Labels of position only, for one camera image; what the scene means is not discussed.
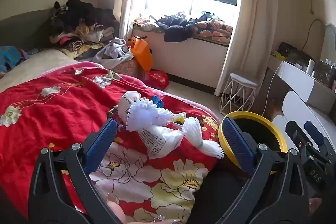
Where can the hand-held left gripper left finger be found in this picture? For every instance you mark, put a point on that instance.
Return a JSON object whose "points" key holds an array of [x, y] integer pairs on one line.
{"points": [[101, 142]]}

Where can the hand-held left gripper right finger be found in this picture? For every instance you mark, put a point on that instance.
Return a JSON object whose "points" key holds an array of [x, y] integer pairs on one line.
{"points": [[237, 145]]}

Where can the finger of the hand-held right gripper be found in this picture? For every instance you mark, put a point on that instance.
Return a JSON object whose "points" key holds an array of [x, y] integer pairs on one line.
{"points": [[292, 132], [315, 133]]}

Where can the yellow rimmed black bin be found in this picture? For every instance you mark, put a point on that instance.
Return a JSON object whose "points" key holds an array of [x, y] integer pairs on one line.
{"points": [[252, 113]]}

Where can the long white foam net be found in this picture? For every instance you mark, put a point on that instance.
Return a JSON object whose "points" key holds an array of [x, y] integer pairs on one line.
{"points": [[193, 132]]}

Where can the large white foam net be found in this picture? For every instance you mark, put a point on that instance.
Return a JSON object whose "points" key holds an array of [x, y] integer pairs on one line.
{"points": [[143, 113]]}

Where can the white printed plastic bag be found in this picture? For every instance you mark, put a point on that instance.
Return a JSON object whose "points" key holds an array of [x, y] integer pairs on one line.
{"points": [[157, 140]]}

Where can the person's right hand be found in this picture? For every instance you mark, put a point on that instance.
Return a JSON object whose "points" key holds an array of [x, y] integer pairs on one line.
{"points": [[315, 204]]}

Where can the person's left hand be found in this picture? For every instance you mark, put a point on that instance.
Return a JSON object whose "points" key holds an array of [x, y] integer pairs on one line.
{"points": [[116, 209]]}

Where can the white chair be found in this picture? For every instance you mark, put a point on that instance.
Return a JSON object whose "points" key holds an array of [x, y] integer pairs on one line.
{"points": [[294, 106]]}

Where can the cardboard box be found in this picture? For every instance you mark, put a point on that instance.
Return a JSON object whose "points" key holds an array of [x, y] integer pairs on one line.
{"points": [[275, 109]]}

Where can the white dressing table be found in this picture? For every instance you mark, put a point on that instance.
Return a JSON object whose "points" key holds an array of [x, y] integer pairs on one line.
{"points": [[296, 77]]}

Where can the red floral blanket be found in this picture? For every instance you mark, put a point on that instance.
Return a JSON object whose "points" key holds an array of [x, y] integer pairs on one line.
{"points": [[52, 113]]}

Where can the white bottle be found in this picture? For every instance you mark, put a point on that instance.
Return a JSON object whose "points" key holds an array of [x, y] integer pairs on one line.
{"points": [[310, 65]]}

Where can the black bag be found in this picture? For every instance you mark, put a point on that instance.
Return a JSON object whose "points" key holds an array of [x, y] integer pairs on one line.
{"points": [[294, 52]]}

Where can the floral fabric bag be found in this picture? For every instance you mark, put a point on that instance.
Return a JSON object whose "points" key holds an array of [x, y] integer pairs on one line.
{"points": [[126, 66]]}

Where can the red shopping bag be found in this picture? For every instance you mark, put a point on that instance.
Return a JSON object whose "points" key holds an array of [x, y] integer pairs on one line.
{"points": [[156, 79]]}

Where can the vanity mirror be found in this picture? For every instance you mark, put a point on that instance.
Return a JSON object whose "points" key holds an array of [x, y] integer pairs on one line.
{"points": [[329, 43]]}

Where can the beige pillow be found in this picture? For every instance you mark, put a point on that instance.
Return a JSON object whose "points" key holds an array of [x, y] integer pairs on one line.
{"points": [[39, 66]]}

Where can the orange paper bag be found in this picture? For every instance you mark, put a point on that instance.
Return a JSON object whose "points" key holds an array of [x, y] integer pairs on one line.
{"points": [[141, 52]]}

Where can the orange floral quilt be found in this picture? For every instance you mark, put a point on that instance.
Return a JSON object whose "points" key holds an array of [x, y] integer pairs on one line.
{"points": [[215, 29]]}

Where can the pile of clothes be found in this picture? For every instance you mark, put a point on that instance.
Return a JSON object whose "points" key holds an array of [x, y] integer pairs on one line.
{"points": [[76, 22]]}

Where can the wide cream curtain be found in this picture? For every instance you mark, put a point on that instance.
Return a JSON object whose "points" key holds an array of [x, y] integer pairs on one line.
{"points": [[249, 16]]}

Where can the blue patterned cloth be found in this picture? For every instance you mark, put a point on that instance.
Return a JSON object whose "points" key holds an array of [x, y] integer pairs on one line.
{"points": [[10, 56]]}

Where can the crumpled light clothes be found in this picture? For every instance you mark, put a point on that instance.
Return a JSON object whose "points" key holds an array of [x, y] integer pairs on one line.
{"points": [[145, 24]]}

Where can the dark blue jacket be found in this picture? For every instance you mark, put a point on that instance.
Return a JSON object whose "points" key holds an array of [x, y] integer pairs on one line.
{"points": [[176, 27]]}

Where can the grey bed headboard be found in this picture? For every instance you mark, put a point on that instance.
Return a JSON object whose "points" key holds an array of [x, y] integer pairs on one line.
{"points": [[23, 27]]}

